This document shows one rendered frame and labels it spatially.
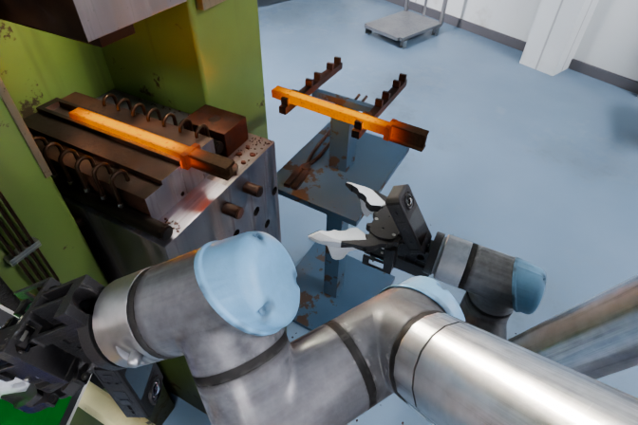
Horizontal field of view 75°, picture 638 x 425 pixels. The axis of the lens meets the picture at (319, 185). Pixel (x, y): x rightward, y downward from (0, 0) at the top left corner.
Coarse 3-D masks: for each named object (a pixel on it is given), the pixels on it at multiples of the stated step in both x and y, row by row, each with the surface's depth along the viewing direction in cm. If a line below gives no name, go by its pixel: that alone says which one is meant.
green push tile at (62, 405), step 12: (0, 408) 43; (12, 408) 44; (48, 408) 47; (60, 408) 48; (0, 420) 42; (12, 420) 43; (24, 420) 44; (36, 420) 45; (48, 420) 46; (60, 420) 47
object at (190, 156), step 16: (80, 112) 91; (112, 128) 87; (128, 128) 87; (144, 144) 84; (160, 144) 83; (176, 144) 83; (192, 160) 81; (208, 160) 78; (224, 160) 78; (224, 176) 79
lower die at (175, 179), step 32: (32, 128) 89; (64, 128) 90; (96, 128) 88; (160, 128) 90; (64, 160) 83; (96, 160) 83; (128, 160) 81; (160, 160) 82; (96, 192) 82; (128, 192) 76; (160, 192) 78
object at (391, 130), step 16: (272, 96) 109; (288, 96) 106; (304, 96) 106; (320, 112) 103; (336, 112) 101; (352, 112) 100; (368, 128) 98; (384, 128) 96; (400, 128) 94; (416, 128) 94; (416, 144) 95
